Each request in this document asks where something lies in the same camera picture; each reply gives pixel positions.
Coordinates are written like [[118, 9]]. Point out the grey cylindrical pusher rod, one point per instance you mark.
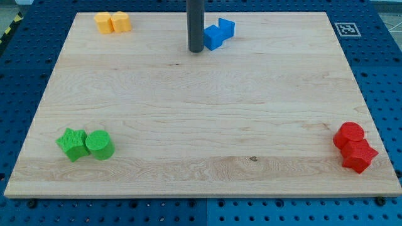
[[195, 24]]

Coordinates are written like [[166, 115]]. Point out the green cylinder block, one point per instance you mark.
[[100, 144]]

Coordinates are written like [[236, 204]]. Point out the yellow pentagon block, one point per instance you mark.
[[103, 22]]

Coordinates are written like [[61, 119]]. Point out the blue cube block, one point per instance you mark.
[[213, 37]]

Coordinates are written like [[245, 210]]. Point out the red star block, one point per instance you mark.
[[358, 155]]

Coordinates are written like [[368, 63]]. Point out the yellow hexagon block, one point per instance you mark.
[[121, 22]]

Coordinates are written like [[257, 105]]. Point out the white fiducial marker tag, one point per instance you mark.
[[346, 29]]

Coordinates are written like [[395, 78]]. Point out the light wooden board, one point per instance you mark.
[[253, 118]]

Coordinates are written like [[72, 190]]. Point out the blue notched block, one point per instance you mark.
[[227, 28]]

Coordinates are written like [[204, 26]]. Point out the red cylinder block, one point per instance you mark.
[[348, 131]]

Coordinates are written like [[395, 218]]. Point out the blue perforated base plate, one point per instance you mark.
[[28, 61]]

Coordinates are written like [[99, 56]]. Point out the green star block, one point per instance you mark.
[[72, 143]]

